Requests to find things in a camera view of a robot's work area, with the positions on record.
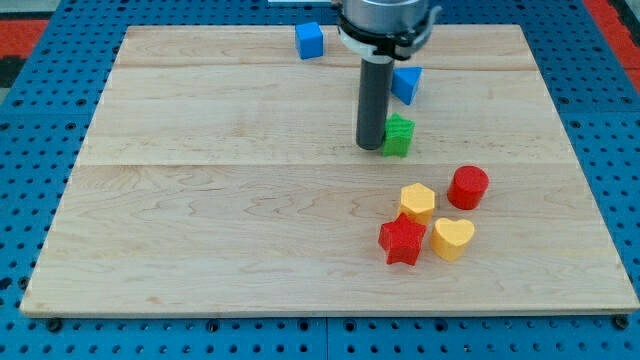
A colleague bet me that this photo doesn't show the red cylinder block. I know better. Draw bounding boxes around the red cylinder block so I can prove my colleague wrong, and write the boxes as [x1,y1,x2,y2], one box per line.
[447,165,489,210]

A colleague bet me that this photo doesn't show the red star block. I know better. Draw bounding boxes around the red star block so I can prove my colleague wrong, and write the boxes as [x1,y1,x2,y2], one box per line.
[378,213,427,266]

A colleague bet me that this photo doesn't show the green star block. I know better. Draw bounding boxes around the green star block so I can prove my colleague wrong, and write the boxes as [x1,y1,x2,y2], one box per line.
[382,113,415,157]

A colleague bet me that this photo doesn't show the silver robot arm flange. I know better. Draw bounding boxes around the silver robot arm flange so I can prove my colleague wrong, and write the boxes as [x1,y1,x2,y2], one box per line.
[338,0,442,65]

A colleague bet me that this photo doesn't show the yellow hexagon block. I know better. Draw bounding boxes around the yellow hexagon block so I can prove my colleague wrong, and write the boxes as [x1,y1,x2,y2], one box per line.
[397,183,436,225]

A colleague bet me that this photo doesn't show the blue triangle block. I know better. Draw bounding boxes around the blue triangle block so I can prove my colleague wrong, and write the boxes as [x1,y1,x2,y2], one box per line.
[391,67,423,105]

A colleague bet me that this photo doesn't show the light wooden board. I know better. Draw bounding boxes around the light wooden board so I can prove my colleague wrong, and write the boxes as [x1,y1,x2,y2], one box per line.
[21,25,639,318]

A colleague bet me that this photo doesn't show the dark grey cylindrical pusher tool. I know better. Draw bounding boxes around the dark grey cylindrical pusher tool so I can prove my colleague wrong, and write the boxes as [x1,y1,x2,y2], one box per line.
[356,60,394,150]

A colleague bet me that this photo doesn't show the blue cube block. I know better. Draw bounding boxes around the blue cube block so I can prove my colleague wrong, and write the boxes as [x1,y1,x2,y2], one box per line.
[294,22,324,60]

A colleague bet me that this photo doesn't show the yellow heart block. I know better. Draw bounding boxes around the yellow heart block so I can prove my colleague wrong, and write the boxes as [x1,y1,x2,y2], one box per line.
[429,218,475,262]

